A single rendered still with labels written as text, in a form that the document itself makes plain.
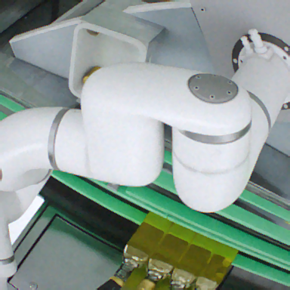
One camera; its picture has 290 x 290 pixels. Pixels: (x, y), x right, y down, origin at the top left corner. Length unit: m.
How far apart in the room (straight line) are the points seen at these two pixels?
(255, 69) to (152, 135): 0.22
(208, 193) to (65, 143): 0.19
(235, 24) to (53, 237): 0.69
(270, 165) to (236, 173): 0.48
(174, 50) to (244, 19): 0.29
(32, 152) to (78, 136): 0.07
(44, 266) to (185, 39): 0.62
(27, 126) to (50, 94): 0.58
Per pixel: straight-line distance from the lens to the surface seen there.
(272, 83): 0.70
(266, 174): 1.01
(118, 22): 0.99
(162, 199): 1.03
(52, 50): 1.23
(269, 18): 0.76
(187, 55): 1.01
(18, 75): 1.28
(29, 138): 0.63
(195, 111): 0.51
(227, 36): 0.81
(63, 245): 1.16
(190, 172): 0.55
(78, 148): 0.60
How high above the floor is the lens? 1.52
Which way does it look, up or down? 38 degrees down
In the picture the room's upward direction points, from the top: 144 degrees counter-clockwise
